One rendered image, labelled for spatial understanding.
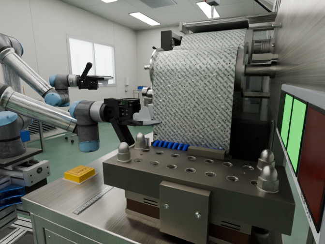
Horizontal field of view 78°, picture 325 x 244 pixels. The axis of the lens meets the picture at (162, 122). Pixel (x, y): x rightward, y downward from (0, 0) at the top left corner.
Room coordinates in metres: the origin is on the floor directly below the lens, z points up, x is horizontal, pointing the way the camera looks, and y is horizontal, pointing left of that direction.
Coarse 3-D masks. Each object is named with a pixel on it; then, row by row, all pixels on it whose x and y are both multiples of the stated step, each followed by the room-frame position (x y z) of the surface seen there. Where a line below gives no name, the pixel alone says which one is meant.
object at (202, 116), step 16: (160, 96) 0.61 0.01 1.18; (176, 96) 0.59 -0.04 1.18; (192, 96) 0.56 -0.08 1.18; (208, 96) 0.55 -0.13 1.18; (224, 96) 0.53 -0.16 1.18; (160, 112) 0.61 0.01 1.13; (176, 112) 0.59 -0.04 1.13; (192, 112) 0.56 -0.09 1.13; (208, 112) 0.54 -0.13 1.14; (224, 112) 0.53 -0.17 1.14; (160, 128) 0.61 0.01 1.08; (176, 128) 0.59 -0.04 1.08; (192, 128) 0.56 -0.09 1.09; (208, 128) 0.54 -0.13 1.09; (224, 128) 0.53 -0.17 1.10; (192, 144) 0.56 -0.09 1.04; (208, 144) 0.54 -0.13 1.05; (224, 144) 0.52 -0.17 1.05
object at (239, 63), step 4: (240, 52) 0.54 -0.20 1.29; (236, 56) 0.53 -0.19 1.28; (240, 56) 0.53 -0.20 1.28; (236, 60) 0.53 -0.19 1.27; (240, 60) 0.52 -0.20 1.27; (236, 64) 0.52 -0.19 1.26; (240, 64) 0.52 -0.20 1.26; (236, 68) 0.52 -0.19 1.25; (240, 68) 0.52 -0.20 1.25; (236, 72) 0.52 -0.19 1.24; (240, 72) 0.52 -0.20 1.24; (236, 76) 0.52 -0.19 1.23; (240, 76) 0.52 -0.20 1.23; (236, 80) 0.53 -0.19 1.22; (240, 80) 0.52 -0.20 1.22; (236, 84) 0.53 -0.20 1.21; (240, 84) 0.53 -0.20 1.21; (236, 88) 0.54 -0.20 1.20; (240, 88) 0.54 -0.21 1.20
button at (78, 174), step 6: (78, 168) 0.64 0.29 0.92; (84, 168) 0.64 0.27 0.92; (90, 168) 0.64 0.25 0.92; (66, 174) 0.61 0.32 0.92; (72, 174) 0.60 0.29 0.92; (78, 174) 0.60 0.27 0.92; (84, 174) 0.60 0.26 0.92; (90, 174) 0.63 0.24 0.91; (72, 180) 0.60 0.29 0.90; (78, 180) 0.58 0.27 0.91
